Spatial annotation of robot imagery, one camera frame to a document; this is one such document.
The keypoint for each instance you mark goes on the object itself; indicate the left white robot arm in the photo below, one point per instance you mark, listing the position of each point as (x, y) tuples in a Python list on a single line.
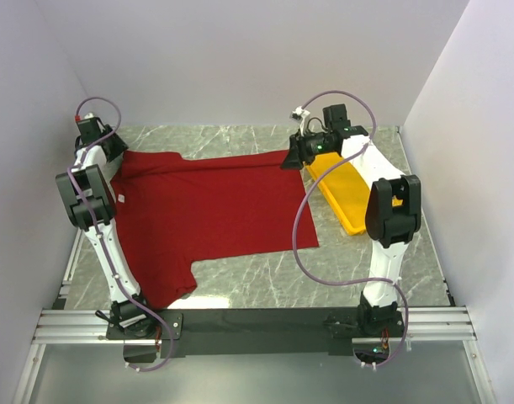
[(90, 207)]

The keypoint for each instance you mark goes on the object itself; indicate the yellow plastic tray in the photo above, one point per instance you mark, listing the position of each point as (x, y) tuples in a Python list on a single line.
[(346, 185)]

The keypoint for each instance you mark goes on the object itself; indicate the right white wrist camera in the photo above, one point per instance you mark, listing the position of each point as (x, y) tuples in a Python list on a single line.
[(299, 114)]

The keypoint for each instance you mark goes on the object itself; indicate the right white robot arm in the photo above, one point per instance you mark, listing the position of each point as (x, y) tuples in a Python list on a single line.
[(393, 214)]

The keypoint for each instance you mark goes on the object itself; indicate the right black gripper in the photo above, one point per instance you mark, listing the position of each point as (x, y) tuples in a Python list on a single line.
[(298, 151)]

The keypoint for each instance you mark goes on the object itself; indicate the black base crossbar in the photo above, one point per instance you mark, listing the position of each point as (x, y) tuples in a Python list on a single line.
[(330, 330)]

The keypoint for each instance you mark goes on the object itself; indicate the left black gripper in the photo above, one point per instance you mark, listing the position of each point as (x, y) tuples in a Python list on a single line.
[(120, 146)]

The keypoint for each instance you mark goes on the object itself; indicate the red t shirt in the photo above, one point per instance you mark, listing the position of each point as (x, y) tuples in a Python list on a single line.
[(173, 212)]

